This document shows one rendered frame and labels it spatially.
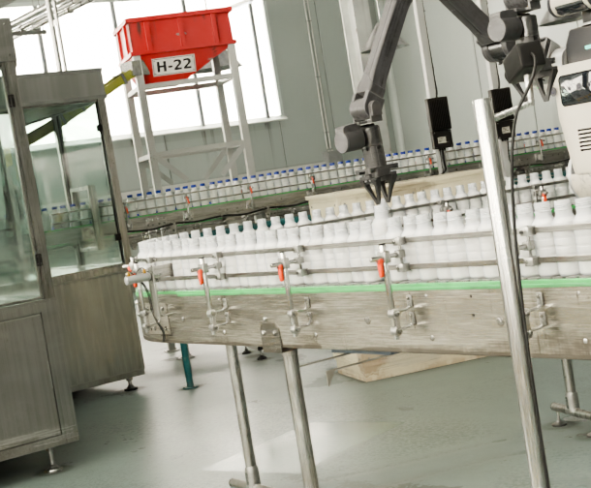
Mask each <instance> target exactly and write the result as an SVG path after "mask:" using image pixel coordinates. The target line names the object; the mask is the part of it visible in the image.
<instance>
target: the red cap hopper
mask: <svg viewBox="0 0 591 488"><path fill-rule="evenodd" d="M232 10H233V9H232V6H230V7H223V8H214V9H206V10H197V11H189V12H181V13H172V14H164V15H149V16H140V17H131V18H125V19H124V20H123V21H122V22H121V23H120V24H119V25H118V26H117V28H116V29H115V30H114V31H113V32H112V36H113V37H116V40H117V45H118V51H119V57H120V63H119V64H118V68H120V64H122V63H125V62H129V61H136V60H139V61H140V66H141V72H142V75H141V76H135V77H134V78H132V81H133V83H134V84H135V85H136V86H137V87H136V88H134V89H133V87H132V81H131V80H129V81H128V83H127V84H124V90H125V96H126V102H127V108H128V113H129V119H130V125H131V131H132V137H133V143H134V148H135V154H136V160H137V166H138V172H139V178H140V188H141V193H142V197H143V198H144V199H146V198H147V194H146V193H147V192H149V186H148V180H147V174H146V168H145V167H147V168H148V169H150V170H151V176H152V182H153V188H154V194H155V197H156V193H155V191H159V190H161V195H162V196H164V194H163V188H162V182H161V178H162V179H163V180H165V181H166V182H167V183H169V184H170V185H172V184H173V182H174V181H173V180H171V179H170V178H169V177H167V176H166V175H165V174H164V173H162V172H161V171H160V170H159V165H158V162H159V163H160V164H162V165H163V166H164V167H166V168H168V169H169V170H170V171H172V172H173V173H174V174H176V175H177V176H178V177H180V178H181V179H182V180H184V181H185V182H187V181H188V180H189V177H188V176H187V175H185V174H184V173H183V172H181V171H180V170H178V169H177V168H175V167H174V166H173V165H171V164H170V163H169V162H167V161H166V160H165V159H168V158H175V157H181V156H188V155H195V154H201V153H207V152H213V151H220V150H222V152H221V153H220V154H219V156H218V157H217V159H216V160H215V161H214V163H213V164H212V166H211V167H210V169H209V170H208V171H207V173H206V174H205V176H204V178H205V179H206V180H208V178H209V177H210V175H211V174H212V173H213V171H214V170H215V169H216V168H217V166H218V165H219V164H220V162H221V161H222V159H223V158H224V156H225V155H226V154H227V159H228V163H227V164H226V166H225V167H224V168H223V170H222V171H221V174H222V175H224V176H225V175H226V174H227V173H228V171H229V172H230V178H231V183H232V184H233V178H238V173H237V167H236V159H237V158H238V156H239V155H240V154H241V152H242V151H243V153H244V159H245V165H246V170H247V176H248V182H250V181H251V177H250V176H251V175H256V170H255V164H254V158H253V152H252V146H251V139H250V134H249V128H248V122H247V116H246V110H245V104H244V98H243V92H242V86H241V80H240V74H239V68H238V62H237V56H236V50H235V44H236V43H237V40H234V39H233V33H232V28H231V23H230V17H229V13H230V12H231V11H232ZM225 50H227V52H228V57H229V63H230V70H231V72H230V73H229V74H222V73H221V67H220V60H219V54H220V53H222V52H223V51H225ZM141 60H143V61H144V63H145V65H146V67H147V68H148V70H149V72H150V75H146V76H144V75H143V71H142V65H141ZM209 61H211V64H212V70H213V76H200V77H193V78H189V77H190V76H192V75H193V74H194V73H195V72H197V71H198V70H199V69H201V68H202V67H203V66H204V65H206V64H207V63H208V62H209ZM211 80H214V82H208V83H201V84H193V85H186V86H178V87H174V86H177V85H182V84H189V83H197V82H204V81H211ZM229 81H232V82H233V92H234V98H235V104H236V111H237V117H238V123H239V129H240V134H241V140H235V141H233V138H232V132H231V126H230V120H229V115H228V109H227V102H226V96H225V90H224V84H225V83H227V82H229ZM166 87H171V88H166ZM208 87H215V88H216V94H217V100H218V106H219V111H220V117H221V124H222V130H223V136H224V142H221V143H214V144H208V145H202V146H195V147H189V148H182V149H175V150H170V151H163V152H156V147H155V141H154V136H153V130H152V124H151V118H150V112H149V106H148V101H147V96H151V95H159V94H166V93H172V92H180V91H187V90H195V89H202V88H208ZM159 88H164V89H159ZM151 89H157V90H151ZM146 90H149V91H146ZM137 97H139V101H140V112H141V118H142V124H143V129H144V135H145V141H146V147H147V153H148V154H147V155H145V156H143V151H142V145H141V139H140V128H139V122H138V117H137V111H136V105H135V99H134V98H137ZM238 146H239V147H238ZM236 147H238V148H237V149H236V151H235V152H234V150H233V149H234V148H236ZM148 162H149V163H148ZM256 180H257V175H256Z"/></svg>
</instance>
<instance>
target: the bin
mask: <svg viewBox="0 0 591 488"><path fill-rule="evenodd" d="M331 352H339V353H343V354H339V355H335V356H333V357H329V358H325V359H321V360H318V361H314V362H310V363H306V364H303V365H299V368H300V367H304V366H307V365H311V364H315V363H319V362H322V361H326V360H330V359H332V358H336V357H340V356H343V355H347V354H351V353H361V354H382V355H381V356H378V357H374V358H370V359H367V360H363V361H360V362H357V363H353V364H350V365H346V366H342V367H339V368H335V369H331V370H328V371H326V375H327V386H330V383H331V380H332V377H333V374H334V371H336V370H340V369H344V368H347V367H351V366H355V365H358V364H361V363H364V362H368V361H372V360H375V359H379V358H382V357H386V356H390V355H393V354H397V353H400V352H389V351H342V350H331Z"/></svg>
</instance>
